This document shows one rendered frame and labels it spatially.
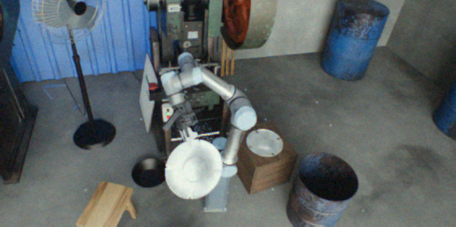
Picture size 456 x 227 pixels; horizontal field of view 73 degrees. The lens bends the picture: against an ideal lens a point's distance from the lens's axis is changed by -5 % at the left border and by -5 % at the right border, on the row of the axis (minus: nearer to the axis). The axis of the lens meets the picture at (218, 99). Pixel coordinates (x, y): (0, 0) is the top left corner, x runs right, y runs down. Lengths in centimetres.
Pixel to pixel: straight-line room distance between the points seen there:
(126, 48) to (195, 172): 243
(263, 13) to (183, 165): 110
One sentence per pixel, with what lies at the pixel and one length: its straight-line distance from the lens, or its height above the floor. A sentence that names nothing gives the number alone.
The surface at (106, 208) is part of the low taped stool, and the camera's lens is 224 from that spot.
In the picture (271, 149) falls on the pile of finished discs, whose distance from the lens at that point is 254.
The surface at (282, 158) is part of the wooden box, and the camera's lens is 250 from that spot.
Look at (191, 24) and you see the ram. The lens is 236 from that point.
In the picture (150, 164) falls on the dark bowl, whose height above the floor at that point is 3.
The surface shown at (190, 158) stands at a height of 100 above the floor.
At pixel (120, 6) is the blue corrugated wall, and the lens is 354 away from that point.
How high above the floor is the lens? 218
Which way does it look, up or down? 39 degrees down
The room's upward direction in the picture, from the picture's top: 5 degrees clockwise
